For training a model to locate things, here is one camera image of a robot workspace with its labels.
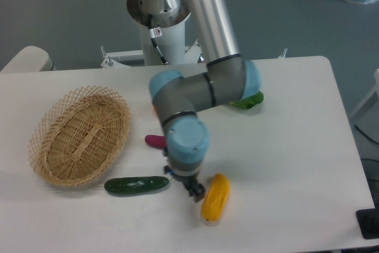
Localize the black device at edge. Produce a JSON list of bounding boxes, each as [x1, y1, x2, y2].
[[356, 209, 378, 239]]

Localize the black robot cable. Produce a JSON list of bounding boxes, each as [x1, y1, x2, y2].
[[147, 13, 169, 65]]

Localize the green bok choy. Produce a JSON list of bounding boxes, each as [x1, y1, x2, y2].
[[228, 91, 264, 110]]

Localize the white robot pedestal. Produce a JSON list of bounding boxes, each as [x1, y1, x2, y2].
[[99, 0, 208, 69]]

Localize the yellow squash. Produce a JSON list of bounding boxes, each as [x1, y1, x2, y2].
[[201, 173, 230, 222]]

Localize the dark green cucumber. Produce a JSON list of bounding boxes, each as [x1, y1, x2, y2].
[[104, 176, 170, 196]]

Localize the white chair back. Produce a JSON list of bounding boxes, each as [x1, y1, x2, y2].
[[1, 46, 57, 74]]

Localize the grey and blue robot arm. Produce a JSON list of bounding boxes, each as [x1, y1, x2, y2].
[[137, 0, 261, 201]]

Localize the purple sweet potato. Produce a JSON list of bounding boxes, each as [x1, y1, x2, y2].
[[144, 134, 166, 149]]

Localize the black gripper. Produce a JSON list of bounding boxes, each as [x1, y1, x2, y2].
[[162, 146, 205, 203]]

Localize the woven wicker basket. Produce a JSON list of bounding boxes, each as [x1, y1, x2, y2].
[[28, 86, 131, 187]]

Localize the white table leg frame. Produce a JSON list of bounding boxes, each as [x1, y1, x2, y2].
[[349, 69, 378, 121]]

